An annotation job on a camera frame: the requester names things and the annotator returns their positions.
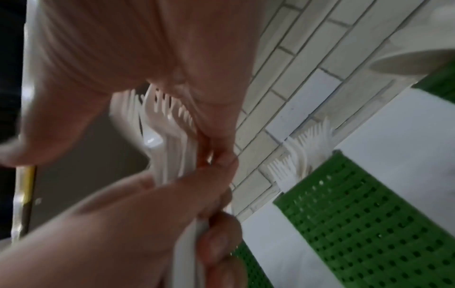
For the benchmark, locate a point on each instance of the person's right hand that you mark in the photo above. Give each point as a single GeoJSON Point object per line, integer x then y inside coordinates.
{"type": "Point", "coordinates": [142, 42]}

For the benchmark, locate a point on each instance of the person's left hand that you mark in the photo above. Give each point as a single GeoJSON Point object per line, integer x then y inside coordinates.
{"type": "Point", "coordinates": [106, 239]}

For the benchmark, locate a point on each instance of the handful of white plastic cutlery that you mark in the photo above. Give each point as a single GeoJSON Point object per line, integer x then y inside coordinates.
{"type": "Point", "coordinates": [167, 135]}

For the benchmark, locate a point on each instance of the bunch of white plastic forks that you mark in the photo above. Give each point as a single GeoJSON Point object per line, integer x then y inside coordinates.
{"type": "Point", "coordinates": [309, 149]}

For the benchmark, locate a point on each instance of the bunch of white plastic spoons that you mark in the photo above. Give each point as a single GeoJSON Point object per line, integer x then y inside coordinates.
{"type": "Point", "coordinates": [408, 60]}

